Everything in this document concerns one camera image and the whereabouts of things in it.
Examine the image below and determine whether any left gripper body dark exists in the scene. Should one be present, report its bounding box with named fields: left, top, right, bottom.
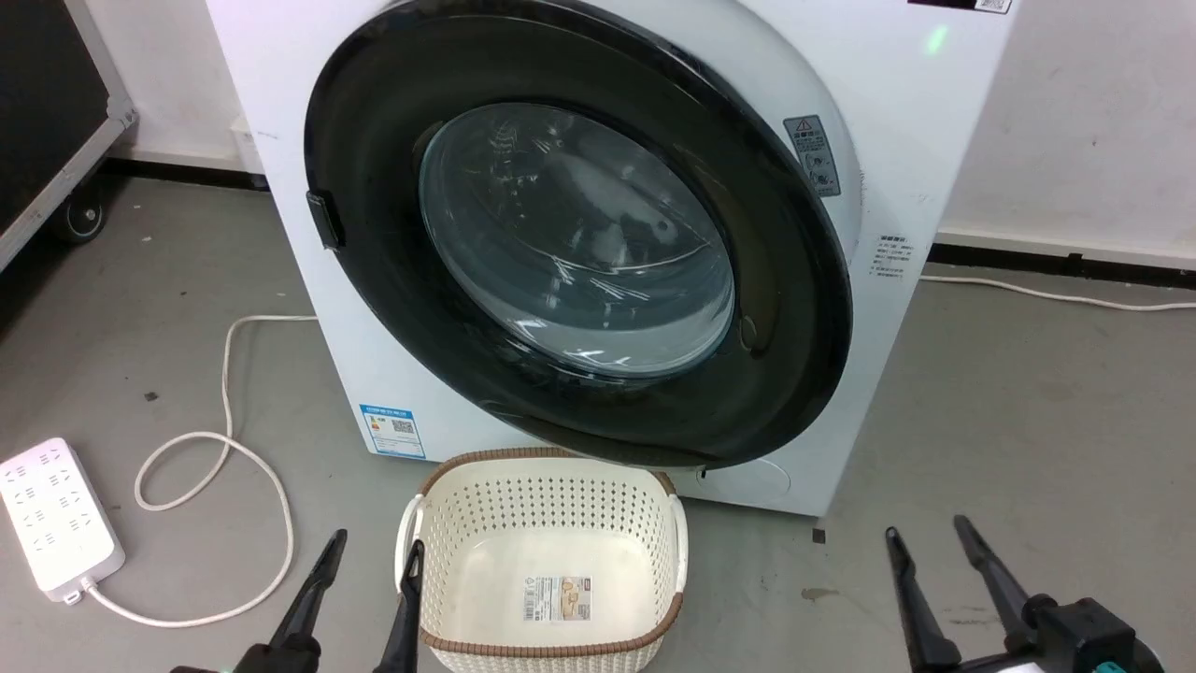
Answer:
left=173, top=641, right=323, bottom=673

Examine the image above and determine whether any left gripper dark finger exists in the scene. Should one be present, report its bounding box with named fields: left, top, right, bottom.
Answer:
left=374, top=540, right=425, bottom=673
left=269, top=529, right=349, bottom=648

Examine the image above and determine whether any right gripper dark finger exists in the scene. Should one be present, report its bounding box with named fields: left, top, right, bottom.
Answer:
left=886, top=528, right=961, bottom=673
left=953, top=516, right=1033, bottom=652

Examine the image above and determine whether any right gripper body dark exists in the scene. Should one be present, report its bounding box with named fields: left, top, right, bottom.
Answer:
left=934, top=594, right=1165, bottom=673

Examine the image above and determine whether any white front-load washing machine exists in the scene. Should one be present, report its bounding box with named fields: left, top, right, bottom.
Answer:
left=206, top=0, right=1019, bottom=518

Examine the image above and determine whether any round black glass washer door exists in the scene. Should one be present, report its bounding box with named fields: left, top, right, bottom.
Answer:
left=304, top=0, right=853, bottom=470

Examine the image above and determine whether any basket product label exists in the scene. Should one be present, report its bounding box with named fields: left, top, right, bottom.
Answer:
left=523, top=575, right=594, bottom=624

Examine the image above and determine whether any blue energy label sticker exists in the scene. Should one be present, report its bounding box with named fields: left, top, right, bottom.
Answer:
left=360, top=404, right=426, bottom=460

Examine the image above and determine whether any white perforated laundry basket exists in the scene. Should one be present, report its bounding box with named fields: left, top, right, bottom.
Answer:
left=394, top=447, right=690, bottom=673

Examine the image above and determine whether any white power strip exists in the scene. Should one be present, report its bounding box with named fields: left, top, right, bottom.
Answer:
left=0, top=437, right=126, bottom=606

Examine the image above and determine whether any small text sticker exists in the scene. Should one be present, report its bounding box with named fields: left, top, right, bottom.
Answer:
left=869, top=234, right=915, bottom=281

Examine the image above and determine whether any black caster wheel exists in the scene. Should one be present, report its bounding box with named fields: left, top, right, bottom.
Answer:
left=56, top=182, right=108, bottom=246

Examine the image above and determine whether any grey warning sticker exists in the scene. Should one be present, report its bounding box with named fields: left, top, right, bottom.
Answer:
left=783, top=114, right=842, bottom=198

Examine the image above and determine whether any black flight case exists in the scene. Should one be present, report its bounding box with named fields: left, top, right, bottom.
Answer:
left=0, top=0, right=139, bottom=272

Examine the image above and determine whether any black model label strip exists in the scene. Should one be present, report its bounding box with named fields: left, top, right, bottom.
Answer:
left=906, top=0, right=1015, bottom=15

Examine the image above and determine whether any white power strip cable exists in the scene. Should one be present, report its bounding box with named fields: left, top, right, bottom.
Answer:
left=82, top=314, right=319, bottom=628

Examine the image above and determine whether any thin white cable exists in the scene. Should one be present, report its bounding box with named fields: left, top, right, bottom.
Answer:
left=920, top=275, right=1196, bottom=312

